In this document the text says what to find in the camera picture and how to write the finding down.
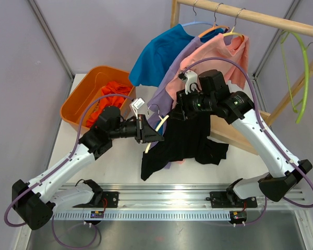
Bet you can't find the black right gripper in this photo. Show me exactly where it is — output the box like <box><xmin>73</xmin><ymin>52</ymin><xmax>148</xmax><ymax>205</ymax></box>
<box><xmin>171</xmin><ymin>87</ymin><xmax>215</xmax><ymax>121</ymax></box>

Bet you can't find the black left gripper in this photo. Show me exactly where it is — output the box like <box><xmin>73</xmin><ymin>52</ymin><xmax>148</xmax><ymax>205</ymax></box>
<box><xmin>109</xmin><ymin>115</ymin><xmax>164</xmax><ymax>144</ymax></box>

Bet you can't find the white hanger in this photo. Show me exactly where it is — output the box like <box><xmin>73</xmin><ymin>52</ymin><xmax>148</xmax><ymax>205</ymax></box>
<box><xmin>145</xmin><ymin>104</ymin><xmax>170</xmax><ymax>154</ymax></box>

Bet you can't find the black t shirt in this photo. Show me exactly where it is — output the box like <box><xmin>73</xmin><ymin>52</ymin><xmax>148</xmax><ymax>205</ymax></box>
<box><xmin>141</xmin><ymin>113</ymin><xmax>228</xmax><ymax>181</ymax></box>

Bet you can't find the orange t shirt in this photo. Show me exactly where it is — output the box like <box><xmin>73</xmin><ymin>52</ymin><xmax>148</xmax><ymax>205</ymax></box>
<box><xmin>85</xmin><ymin>81</ymin><xmax>133</xmax><ymax>128</ymax></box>

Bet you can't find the lime green hanger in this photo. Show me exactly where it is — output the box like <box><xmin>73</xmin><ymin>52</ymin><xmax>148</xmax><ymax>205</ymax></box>
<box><xmin>280</xmin><ymin>31</ymin><xmax>313</xmax><ymax>124</ymax></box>

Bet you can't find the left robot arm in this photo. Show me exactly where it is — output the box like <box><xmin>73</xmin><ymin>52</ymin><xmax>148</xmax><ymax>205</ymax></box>
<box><xmin>11</xmin><ymin>106</ymin><xmax>164</xmax><ymax>230</ymax></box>

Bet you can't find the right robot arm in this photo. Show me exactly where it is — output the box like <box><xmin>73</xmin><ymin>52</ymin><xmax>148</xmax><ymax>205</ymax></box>
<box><xmin>174</xmin><ymin>70</ymin><xmax>312</xmax><ymax>206</ymax></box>

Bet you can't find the lilac t shirt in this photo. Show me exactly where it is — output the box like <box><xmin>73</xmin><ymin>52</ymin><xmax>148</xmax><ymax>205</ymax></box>
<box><xmin>146</xmin><ymin>36</ymin><xmax>207</xmax><ymax>171</ymax></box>

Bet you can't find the blue t shirt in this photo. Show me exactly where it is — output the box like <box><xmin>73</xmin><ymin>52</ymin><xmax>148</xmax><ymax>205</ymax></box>
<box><xmin>129</xmin><ymin>24</ymin><xmax>224</xmax><ymax>87</ymax></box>

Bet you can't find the pink t shirt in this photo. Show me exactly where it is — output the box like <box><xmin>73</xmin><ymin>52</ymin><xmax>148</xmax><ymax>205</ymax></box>
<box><xmin>164</xmin><ymin>34</ymin><xmax>250</xmax><ymax>165</ymax></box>

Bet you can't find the light blue hanger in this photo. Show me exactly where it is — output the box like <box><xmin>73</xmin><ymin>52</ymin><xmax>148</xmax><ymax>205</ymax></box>
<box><xmin>182</xmin><ymin>0</ymin><xmax>213</xmax><ymax>28</ymax></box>

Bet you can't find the orange brown hanger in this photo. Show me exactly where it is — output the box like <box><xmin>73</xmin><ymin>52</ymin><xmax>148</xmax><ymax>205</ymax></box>
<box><xmin>198</xmin><ymin>3</ymin><xmax>230</xmax><ymax>38</ymax></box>

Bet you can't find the cream yellow hanger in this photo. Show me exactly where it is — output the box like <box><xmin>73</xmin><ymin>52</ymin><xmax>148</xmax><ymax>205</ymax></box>
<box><xmin>223</xmin><ymin>8</ymin><xmax>246</xmax><ymax>41</ymax></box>

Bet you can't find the wooden clothes rack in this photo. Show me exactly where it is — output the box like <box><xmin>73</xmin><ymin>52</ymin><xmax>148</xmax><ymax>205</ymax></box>
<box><xmin>170</xmin><ymin>1</ymin><xmax>313</xmax><ymax>155</ymax></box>

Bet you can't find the orange plastic basket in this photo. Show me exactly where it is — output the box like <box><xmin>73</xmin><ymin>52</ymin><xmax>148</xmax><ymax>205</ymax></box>
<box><xmin>61</xmin><ymin>66</ymin><xmax>136</xmax><ymax>134</ymax></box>

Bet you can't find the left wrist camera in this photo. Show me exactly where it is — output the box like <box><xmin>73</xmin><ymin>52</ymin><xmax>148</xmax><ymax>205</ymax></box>
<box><xmin>129</xmin><ymin>97</ymin><xmax>145</xmax><ymax>119</ymax></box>

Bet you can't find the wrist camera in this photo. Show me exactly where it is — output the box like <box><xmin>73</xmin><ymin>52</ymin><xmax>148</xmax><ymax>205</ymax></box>
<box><xmin>178</xmin><ymin>70</ymin><xmax>199</xmax><ymax>95</ymax></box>
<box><xmin>129</xmin><ymin>97</ymin><xmax>145</xmax><ymax>119</ymax></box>

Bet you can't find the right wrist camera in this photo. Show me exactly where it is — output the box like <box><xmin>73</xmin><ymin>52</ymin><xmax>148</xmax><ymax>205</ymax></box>
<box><xmin>178</xmin><ymin>70</ymin><xmax>199</xmax><ymax>95</ymax></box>

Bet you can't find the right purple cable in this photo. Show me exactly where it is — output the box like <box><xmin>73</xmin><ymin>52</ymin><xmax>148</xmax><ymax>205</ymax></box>
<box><xmin>182</xmin><ymin>57</ymin><xmax>313</xmax><ymax>227</ymax></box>

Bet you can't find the purple cable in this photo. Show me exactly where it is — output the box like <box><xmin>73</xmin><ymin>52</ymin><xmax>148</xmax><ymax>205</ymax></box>
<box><xmin>182</xmin><ymin>57</ymin><xmax>313</xmax><ymax>227</ymax></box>
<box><xmin>5</xmin><ymin>93</ymin><xmax>136</xmax><ymax>247</ymax></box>

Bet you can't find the aluminium mounting rail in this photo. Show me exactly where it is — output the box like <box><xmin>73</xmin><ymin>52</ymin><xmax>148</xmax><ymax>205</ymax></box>
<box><xmin>15</xmin><ymin>183</ymin><xmax>313</xmax><ymax>250</ymax></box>

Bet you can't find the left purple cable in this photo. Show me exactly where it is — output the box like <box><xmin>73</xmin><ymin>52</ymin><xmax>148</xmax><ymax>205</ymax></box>
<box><xmin>5</xmin><ymin>93</ymin><xmax>136</xmax><ymax>247</ymax></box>

